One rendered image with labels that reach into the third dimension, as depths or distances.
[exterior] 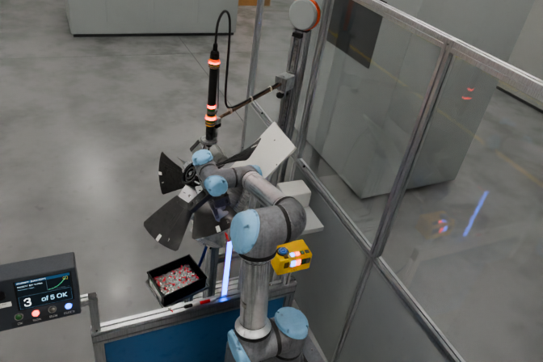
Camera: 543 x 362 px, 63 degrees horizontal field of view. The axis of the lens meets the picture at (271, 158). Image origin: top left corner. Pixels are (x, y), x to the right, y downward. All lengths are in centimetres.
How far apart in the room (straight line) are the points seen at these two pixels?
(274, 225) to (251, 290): 22
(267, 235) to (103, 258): 232
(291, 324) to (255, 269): 29
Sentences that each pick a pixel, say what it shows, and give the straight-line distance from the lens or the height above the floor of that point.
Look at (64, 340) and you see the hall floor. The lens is 306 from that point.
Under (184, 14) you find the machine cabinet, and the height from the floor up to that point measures 36.
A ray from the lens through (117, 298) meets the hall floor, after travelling 318.
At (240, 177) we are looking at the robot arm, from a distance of 161.
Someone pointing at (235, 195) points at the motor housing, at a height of 112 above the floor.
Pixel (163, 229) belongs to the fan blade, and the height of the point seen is 98.
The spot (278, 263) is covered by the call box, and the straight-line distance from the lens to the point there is 196.
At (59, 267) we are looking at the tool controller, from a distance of 169.
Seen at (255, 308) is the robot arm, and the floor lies 136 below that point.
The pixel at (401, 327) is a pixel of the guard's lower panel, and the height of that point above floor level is 84.
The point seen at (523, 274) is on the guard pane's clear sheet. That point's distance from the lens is 164.
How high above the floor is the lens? 245
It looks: 33 degrees down
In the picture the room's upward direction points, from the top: 9 degrees clockwise
